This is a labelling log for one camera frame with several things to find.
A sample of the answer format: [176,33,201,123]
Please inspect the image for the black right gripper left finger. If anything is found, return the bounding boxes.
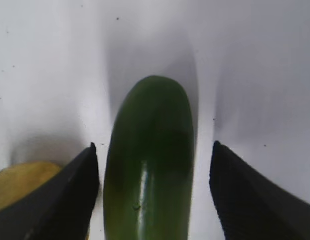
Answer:
[0,143,99,240]

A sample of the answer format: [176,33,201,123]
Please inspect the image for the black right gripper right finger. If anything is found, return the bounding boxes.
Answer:
[209,141,310,240]

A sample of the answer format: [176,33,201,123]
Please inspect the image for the yellow pear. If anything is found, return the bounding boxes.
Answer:
[0,161,90,240]

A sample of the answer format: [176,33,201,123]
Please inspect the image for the dark green cucumber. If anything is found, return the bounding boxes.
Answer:
[103,76,194,240]

